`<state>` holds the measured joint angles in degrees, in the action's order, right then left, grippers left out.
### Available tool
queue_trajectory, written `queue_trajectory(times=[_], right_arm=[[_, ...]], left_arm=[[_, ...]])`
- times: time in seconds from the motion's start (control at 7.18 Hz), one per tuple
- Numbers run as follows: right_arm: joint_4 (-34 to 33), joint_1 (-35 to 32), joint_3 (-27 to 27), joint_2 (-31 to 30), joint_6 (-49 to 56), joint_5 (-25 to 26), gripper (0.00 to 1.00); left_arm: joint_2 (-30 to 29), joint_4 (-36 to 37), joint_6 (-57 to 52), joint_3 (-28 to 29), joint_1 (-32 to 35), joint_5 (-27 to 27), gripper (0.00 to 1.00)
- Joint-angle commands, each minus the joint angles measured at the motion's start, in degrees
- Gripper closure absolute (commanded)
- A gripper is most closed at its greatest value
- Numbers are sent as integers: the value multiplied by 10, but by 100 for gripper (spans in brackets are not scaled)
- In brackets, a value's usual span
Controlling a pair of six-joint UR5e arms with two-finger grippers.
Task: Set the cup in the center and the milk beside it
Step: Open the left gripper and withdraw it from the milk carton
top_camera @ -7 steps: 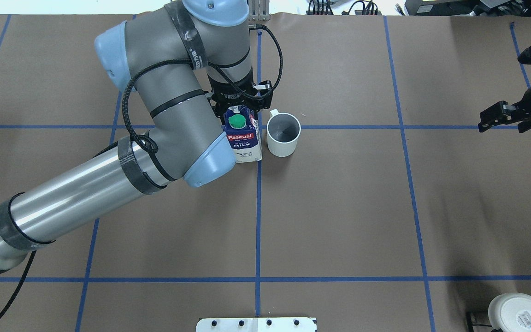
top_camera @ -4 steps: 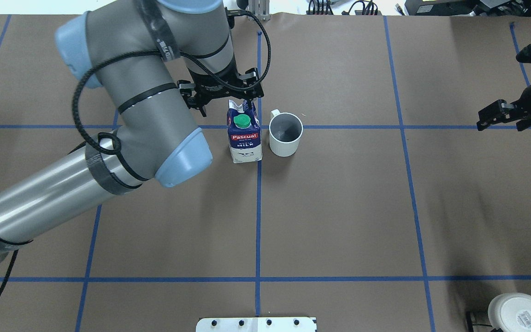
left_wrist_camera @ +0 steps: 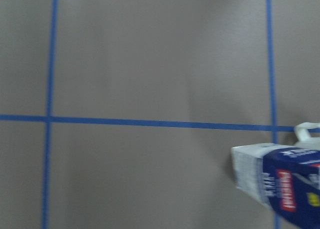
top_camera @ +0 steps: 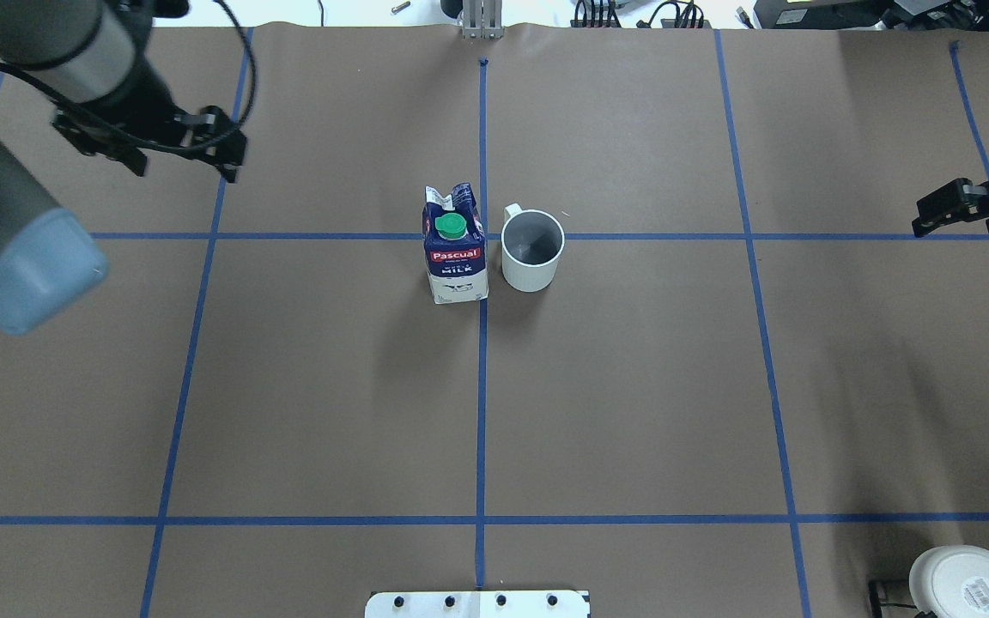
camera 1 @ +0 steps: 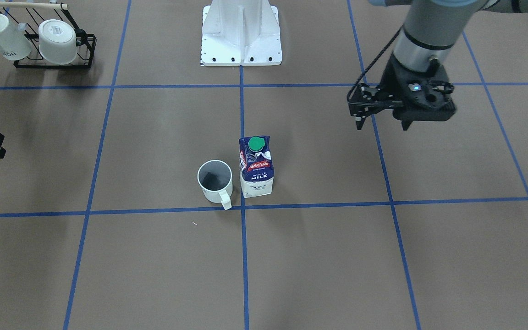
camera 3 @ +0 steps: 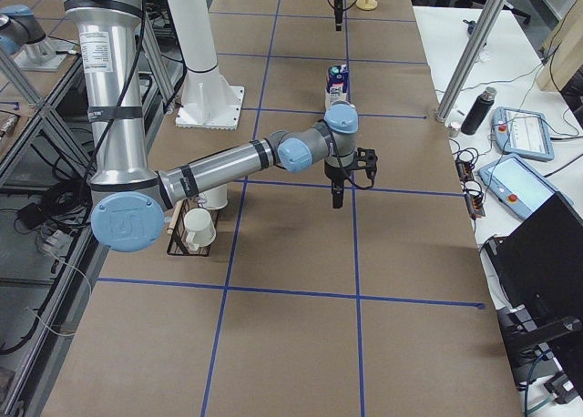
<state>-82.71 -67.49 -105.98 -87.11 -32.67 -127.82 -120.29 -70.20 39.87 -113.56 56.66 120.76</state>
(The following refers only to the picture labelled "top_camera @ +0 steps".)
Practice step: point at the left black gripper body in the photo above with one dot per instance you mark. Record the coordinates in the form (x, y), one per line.
(148, 101)

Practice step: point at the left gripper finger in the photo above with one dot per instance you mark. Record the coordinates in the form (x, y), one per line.
(92, 142)
(220, 142)

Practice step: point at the blue white milk carton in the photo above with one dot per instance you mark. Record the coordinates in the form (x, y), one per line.
(454, 246)

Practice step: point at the white mug grey inside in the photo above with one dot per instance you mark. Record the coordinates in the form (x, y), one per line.
(532, 243)

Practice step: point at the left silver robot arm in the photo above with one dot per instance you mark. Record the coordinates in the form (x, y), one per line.
(88, 58)

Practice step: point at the lower white mug on rack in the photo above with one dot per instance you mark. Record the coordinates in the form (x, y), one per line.
(951, 581)

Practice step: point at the aluminium frame post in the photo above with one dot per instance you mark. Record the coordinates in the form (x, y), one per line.
(481, 19)

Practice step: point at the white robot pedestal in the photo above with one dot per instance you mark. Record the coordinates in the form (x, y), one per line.
(506, 603)

